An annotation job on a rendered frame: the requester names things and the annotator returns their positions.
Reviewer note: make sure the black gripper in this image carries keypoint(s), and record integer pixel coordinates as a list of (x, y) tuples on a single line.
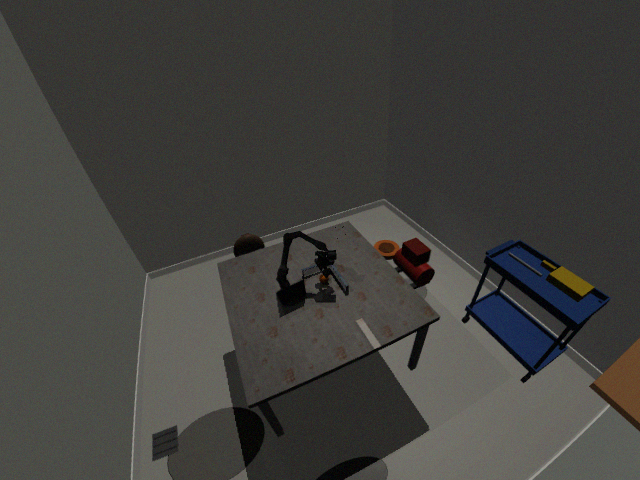
[(322, 264)]

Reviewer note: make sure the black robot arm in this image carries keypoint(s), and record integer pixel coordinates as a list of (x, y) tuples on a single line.
[(287, 239)]

